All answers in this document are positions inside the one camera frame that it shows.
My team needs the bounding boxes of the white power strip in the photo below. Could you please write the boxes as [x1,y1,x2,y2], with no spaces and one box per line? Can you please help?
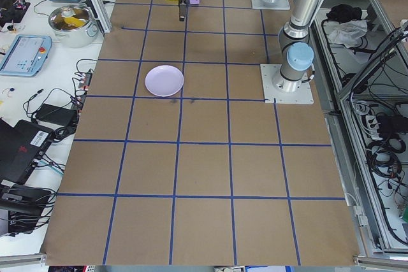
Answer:
[363,115,383,141]

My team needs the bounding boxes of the aluminium profile bar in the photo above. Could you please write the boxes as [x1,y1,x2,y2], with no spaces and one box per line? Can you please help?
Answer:
[0,252,48,267]
[352,254,408,267]

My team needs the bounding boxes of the teach pendant with red button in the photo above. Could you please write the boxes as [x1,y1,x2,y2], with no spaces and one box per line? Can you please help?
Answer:
[0,34,53,78]

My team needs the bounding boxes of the aluminium profile post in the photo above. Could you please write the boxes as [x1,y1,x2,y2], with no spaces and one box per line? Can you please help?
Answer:
[70,0,113,34]

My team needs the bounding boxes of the flat black device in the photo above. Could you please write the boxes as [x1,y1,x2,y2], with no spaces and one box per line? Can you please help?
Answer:
[0,185,57,219]

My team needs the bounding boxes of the black power brick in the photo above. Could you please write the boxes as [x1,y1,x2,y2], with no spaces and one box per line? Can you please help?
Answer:
[33,103,79,126]

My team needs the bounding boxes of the white crumpled cloth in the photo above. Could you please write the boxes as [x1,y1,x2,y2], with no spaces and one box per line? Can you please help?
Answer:
[328,18,370,49]

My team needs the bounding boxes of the V-shaped metal bar frame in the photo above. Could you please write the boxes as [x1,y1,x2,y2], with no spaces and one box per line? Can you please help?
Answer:
[310,0,408,254]

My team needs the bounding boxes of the black laptop with red logo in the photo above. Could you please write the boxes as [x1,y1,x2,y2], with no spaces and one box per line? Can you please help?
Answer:
[0,118,55,186]

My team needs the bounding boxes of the black power adapter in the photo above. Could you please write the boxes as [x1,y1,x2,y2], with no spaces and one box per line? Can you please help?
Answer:
[377,114,401,133]

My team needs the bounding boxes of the steel pot with glass lid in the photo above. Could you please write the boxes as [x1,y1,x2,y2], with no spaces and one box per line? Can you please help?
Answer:
[48,3,98,49]

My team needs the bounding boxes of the black power strip red switches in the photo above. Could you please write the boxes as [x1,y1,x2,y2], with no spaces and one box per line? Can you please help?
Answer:
[71,71,94,114]

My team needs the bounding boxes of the black electronics board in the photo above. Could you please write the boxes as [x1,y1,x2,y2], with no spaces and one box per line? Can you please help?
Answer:
[0,0,31,28]

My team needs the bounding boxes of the purple plastic plate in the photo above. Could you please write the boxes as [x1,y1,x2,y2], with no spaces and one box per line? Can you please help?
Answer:
[145,65,185,97]

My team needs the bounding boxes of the black crumpled cloth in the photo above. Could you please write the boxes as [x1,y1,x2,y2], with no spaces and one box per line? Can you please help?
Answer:
[326,3,363,22]

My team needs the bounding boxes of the coiled black cables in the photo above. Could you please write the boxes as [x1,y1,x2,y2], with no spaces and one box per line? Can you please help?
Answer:
[366,136,407,179]

